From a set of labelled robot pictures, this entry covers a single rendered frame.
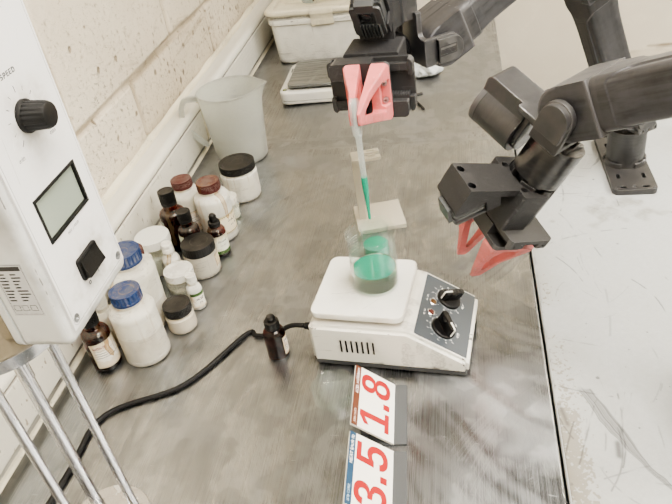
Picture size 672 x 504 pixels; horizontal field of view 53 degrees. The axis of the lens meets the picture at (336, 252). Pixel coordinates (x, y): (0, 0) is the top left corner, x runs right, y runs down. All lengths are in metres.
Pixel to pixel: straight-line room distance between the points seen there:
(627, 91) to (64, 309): 0.50
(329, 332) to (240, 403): 0.14
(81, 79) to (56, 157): 0.79
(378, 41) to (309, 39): 1.01
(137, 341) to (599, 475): 0.59
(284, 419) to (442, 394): 0.19
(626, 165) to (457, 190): 0.59
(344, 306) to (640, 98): 0.41
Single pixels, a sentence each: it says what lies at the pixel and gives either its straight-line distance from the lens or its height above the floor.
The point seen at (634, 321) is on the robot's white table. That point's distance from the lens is 0.97.
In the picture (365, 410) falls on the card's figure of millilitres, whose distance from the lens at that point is 0.81.
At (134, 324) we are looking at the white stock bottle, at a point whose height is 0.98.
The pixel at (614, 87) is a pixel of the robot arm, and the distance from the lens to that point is 0.67.
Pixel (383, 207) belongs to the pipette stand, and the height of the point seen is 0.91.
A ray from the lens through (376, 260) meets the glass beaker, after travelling 0.82.
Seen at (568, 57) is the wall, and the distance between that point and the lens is 2.29.
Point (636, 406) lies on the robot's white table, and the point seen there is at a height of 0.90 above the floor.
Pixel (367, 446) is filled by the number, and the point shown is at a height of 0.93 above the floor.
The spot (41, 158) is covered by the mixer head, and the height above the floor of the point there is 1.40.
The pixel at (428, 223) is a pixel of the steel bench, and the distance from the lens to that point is 1.14.
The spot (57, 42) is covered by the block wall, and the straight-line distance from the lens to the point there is 1.13.
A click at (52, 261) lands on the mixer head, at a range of 0.38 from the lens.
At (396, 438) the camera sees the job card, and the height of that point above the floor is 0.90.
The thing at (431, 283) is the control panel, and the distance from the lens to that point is 0.91.
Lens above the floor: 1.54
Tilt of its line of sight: 35 degrees down
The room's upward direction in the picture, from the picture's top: 9 degrees counter-clockwise
